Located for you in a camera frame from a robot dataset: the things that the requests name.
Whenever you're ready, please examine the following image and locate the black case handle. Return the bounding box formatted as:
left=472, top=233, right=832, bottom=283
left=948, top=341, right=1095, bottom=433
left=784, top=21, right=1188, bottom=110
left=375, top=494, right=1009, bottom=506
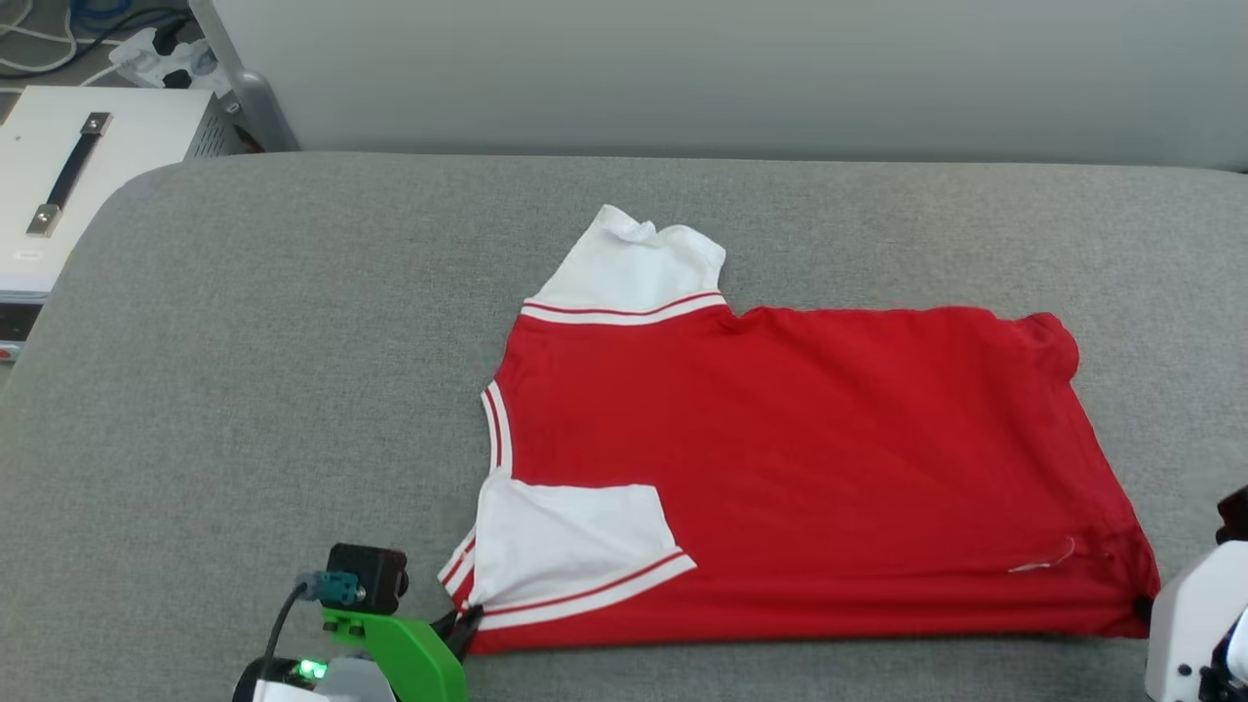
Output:
left=26, top=112, right=113, bottom=238

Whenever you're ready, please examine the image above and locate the white cable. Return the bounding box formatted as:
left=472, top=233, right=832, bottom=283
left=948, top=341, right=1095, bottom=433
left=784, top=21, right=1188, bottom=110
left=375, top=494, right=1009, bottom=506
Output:
left=0, top=0, right=81, bottom=77

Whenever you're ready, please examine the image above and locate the black power cable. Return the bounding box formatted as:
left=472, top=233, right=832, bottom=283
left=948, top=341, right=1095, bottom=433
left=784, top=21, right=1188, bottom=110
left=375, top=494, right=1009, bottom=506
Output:
left=0, top=8, right=188, bottom=81

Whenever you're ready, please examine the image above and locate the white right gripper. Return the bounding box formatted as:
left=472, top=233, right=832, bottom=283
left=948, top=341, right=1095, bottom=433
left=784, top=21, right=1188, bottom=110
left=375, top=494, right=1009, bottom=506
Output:
left=1131, top=541, right=1248, bottom=702

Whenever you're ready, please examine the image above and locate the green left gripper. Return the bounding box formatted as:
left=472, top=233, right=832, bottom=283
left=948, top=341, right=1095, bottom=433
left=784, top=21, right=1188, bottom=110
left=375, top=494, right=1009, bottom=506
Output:
left=320, top=602, right=486, bottom=702

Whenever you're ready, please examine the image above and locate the grey metal partition post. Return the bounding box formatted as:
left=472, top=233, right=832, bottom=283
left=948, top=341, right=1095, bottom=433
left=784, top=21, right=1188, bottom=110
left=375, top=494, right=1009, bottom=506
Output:
left=190, top=0, right=301, bottom=153

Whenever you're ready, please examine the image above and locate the white metal equipment case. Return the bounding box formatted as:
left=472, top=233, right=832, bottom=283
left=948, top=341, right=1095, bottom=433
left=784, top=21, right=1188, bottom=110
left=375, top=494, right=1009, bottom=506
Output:
left=0, top=86, right=245, bottom=362

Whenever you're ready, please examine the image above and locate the white power strip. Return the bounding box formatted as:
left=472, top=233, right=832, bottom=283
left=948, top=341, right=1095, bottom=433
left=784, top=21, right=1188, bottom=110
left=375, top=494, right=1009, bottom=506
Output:
left=107, top=26, right=235, bottom=94

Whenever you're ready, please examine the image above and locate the black cable, teal plug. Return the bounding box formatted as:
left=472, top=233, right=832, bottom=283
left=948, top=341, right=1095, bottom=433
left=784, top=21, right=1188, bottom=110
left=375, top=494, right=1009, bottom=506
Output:
left=255, top=570, right=362, bottom=676

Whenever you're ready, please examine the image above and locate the red and white shirt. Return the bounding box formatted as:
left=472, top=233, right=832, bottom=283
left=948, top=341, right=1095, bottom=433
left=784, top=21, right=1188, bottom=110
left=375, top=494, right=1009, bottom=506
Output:
left=437, top=203, right=1163, bottom=656

